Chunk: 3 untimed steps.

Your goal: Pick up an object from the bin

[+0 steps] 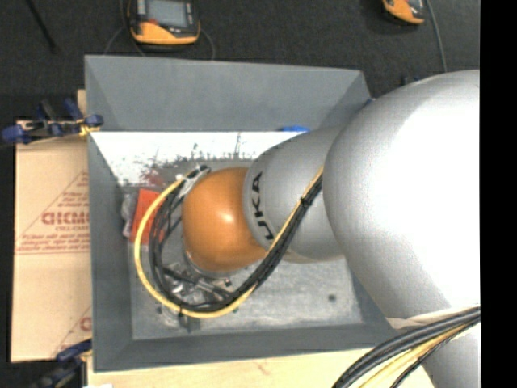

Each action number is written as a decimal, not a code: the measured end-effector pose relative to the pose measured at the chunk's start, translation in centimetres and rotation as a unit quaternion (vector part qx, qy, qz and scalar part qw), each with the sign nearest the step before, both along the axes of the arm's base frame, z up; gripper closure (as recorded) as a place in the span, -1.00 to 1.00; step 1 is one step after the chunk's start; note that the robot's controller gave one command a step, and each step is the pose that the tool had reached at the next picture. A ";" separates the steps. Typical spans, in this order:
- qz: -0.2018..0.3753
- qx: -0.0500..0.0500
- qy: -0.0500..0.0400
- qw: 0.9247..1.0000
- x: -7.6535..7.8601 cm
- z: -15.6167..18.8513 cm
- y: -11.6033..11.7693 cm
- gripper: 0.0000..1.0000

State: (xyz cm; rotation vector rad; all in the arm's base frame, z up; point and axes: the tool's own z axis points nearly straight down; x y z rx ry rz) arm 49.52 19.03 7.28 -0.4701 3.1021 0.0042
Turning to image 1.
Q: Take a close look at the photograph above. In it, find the clear plastic wrapper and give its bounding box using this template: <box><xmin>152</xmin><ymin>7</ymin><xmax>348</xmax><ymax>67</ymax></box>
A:
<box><xmin>120</xmin><ymin>193</ymin><xmax>141</xmax><ymax>237</ymax></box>

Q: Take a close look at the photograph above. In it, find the orange-red packet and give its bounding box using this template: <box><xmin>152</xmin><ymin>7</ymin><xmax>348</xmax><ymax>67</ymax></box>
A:
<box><xmin>128</xmin><ymin>188</ymin><xmax>168</xmax><ymax>245</ymax></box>

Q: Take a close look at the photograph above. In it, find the brown cardboard board red print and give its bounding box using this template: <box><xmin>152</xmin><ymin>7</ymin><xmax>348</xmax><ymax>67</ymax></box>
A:
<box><xmin>9</xmin><ymin>88</ymin><xmax>94</xmax><ymax>364</ymax></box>

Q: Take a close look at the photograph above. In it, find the grey metal bin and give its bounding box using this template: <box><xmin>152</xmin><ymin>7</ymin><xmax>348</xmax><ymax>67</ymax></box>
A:
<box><xmin>83</xmin><ymin>54</ymin><xmax>400</xmax><ymax>371</ymax></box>

